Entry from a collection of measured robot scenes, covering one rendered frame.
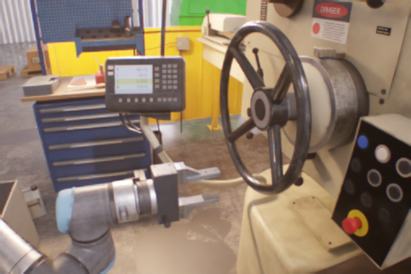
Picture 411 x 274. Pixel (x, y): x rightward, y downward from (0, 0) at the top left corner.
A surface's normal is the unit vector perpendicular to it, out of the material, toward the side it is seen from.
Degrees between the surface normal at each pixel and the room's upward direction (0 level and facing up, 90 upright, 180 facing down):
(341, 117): 85
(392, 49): 90
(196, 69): 90
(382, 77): 90
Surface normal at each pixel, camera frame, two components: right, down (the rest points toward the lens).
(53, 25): 0.26, 0.44
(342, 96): 0.29, -0.03
